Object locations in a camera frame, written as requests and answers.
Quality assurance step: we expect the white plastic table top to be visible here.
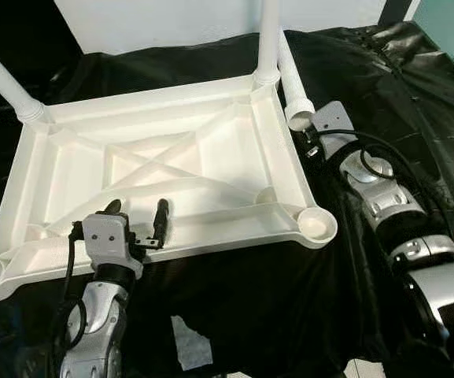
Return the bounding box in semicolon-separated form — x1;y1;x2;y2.
0;72;339;302

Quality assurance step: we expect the black plastic cover sheet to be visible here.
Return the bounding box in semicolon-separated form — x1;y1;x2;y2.
0;22;454;378

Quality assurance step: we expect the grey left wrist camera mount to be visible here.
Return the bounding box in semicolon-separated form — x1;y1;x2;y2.
81;211;145;278

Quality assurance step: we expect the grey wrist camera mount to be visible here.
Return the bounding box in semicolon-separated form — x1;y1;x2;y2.
313;101;357;154
81;211;145;278

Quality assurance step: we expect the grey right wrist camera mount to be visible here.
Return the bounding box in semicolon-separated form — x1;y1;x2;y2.
313;101;357;154

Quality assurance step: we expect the black vertical wall strip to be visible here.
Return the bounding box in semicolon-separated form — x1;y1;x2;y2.
380;0;423;24

